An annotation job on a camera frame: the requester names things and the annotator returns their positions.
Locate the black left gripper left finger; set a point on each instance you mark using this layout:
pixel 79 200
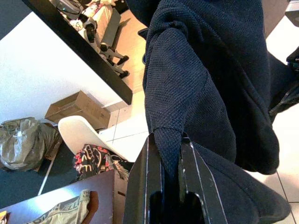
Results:
pixel 142 186

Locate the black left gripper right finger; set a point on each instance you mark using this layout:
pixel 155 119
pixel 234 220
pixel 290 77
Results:
pixel 201 198

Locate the dark navy knit garment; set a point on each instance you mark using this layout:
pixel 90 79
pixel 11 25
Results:
pixel 198 70

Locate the black red patterned cloth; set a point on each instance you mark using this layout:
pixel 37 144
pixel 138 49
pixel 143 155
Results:
pixel 93 161

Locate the grey shorts with printed waistband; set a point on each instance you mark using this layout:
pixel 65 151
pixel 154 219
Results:
pixel 67 214

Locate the white plastic chair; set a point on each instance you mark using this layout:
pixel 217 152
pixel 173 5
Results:
pixel 79 133

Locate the dark brown wooden table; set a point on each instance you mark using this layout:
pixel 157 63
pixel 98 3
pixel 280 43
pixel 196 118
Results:
pixel 58 193

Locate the open cardboard box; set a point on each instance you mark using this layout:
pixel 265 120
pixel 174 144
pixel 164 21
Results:
pixel 77 107

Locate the dark floor rug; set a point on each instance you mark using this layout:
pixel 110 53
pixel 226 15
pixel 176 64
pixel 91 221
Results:
pixel 18 186

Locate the grey green rubbish bag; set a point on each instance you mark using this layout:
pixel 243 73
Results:
pixel 23 144

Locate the grey humanoid robot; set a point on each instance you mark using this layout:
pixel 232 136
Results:
pixel 91 25

